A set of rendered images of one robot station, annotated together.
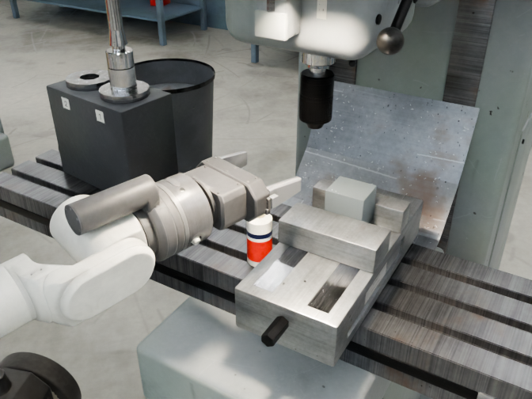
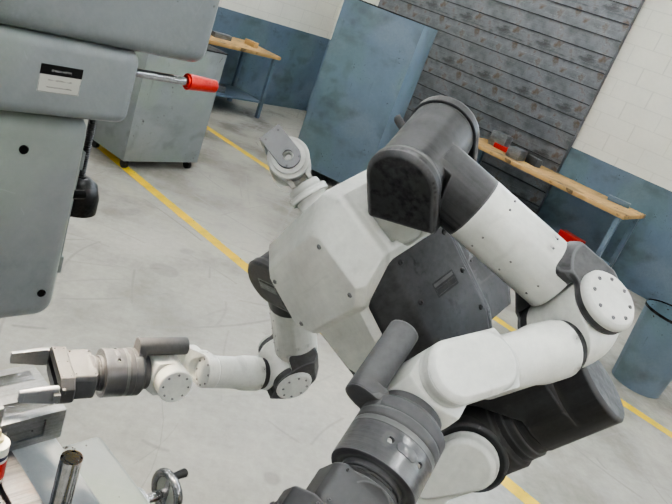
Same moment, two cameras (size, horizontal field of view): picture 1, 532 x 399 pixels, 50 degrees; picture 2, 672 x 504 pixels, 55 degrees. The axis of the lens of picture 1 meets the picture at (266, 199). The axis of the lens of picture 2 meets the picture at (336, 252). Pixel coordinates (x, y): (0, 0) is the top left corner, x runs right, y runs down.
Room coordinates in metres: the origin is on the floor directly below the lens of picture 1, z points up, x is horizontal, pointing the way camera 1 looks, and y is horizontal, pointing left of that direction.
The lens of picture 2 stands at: (1.52, 0.50, 1.88)
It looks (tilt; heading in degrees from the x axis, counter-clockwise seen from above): 21 degrees down; 185
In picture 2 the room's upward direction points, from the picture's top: 21 degrees clockwise
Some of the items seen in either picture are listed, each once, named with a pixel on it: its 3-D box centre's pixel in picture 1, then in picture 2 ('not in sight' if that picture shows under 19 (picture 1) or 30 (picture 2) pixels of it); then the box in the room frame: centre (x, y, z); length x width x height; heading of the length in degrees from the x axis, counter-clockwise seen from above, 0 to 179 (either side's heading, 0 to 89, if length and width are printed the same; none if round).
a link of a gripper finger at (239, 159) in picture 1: (227, 163); (39, 397); (0.72, 0.05, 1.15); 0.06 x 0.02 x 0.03; 134
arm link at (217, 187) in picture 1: (202, 203); (89, 374); (0.61, 0.08, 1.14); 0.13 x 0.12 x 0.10; 44
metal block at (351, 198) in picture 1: (349, 205); not in sight; (0.73, -0.13, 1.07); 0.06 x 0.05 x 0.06; 60
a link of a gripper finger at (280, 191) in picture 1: (285, 192); (29, 355); (0.63, -0.02, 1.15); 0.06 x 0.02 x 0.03; 134
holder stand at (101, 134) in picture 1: (113, 131); not in sight; (1.02, 0.30, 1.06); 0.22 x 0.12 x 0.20; 52
